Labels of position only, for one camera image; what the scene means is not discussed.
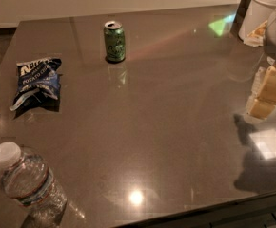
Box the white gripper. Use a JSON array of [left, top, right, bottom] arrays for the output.
[[246, 9, 276, 120]]

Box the clear plastic water bottle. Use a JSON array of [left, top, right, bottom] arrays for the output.
[[0, 142, 68, 228]]

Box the white lidded canister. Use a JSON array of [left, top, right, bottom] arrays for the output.
[[238, 0, 276, 47]]

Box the green soda can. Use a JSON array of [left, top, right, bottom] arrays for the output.
[[104, 21, 126, 63]]

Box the blue potato chip bag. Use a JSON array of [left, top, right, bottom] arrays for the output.
[[10, 57, 62, 111]]

